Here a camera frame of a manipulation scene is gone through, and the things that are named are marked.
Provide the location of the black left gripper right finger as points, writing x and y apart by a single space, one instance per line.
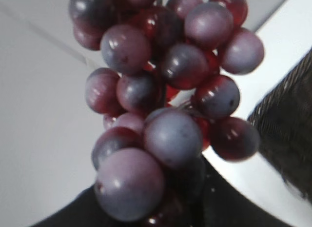
218 204

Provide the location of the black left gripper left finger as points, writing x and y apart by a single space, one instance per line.
83 211

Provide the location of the purple grape bunch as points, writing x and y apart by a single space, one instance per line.
164 101

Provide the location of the black woven basket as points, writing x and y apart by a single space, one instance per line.
284 120

